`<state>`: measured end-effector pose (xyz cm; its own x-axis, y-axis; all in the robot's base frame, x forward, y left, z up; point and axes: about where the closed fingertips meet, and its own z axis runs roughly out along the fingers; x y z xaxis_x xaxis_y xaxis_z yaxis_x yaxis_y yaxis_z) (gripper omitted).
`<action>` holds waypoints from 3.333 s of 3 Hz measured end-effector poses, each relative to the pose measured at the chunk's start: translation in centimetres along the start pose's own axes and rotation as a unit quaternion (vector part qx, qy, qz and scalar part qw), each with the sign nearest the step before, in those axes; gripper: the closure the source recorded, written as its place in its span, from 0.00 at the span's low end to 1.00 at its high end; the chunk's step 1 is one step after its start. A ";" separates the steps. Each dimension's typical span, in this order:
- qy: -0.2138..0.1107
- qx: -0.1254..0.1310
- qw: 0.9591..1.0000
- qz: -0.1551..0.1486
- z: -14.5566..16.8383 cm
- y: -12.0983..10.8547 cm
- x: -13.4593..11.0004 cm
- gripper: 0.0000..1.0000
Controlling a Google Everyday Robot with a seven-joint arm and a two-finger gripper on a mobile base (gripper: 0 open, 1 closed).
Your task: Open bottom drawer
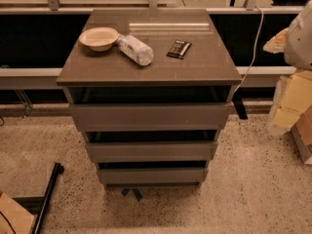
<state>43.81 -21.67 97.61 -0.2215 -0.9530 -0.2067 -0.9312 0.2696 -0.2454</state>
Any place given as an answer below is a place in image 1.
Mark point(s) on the grey middle drawer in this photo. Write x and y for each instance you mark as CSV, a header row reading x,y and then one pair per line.
x,y
150,152

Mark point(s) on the grey bottom drawer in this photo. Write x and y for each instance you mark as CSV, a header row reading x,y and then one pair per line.
x,y
151,176

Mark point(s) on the black metal frame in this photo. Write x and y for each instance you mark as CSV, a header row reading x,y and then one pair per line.
x,y
38,205

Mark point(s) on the cardboard box right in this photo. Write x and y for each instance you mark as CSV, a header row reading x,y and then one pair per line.
x,y
302,134

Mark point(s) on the black snack packet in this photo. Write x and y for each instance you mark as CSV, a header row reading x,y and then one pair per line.
x,y
179,49

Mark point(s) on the white paper bowl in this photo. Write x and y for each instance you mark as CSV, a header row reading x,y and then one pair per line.
x,y
99,39

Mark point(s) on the clear plastic water bottle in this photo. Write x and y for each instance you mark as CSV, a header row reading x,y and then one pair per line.
x,y
135,49

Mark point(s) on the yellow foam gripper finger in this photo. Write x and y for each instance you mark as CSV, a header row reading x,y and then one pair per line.
x,y
277,43
293,96

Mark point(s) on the cardboard box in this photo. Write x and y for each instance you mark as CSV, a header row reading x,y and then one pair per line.
x,y
302,134
14,219

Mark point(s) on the cardboard box left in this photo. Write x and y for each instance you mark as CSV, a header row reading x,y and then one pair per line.
x,y
14,219

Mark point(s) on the grey drawer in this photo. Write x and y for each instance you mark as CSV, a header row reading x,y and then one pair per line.
x,y
150,152
151,176
143,117

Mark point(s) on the grey top drawer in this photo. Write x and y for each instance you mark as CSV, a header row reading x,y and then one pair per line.
x,y
143,117

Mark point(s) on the grey drawer cabinet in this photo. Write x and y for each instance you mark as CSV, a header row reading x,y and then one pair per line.
x,y
158,30

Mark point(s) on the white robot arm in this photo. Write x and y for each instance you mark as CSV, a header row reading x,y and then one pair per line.
x,y
298,47

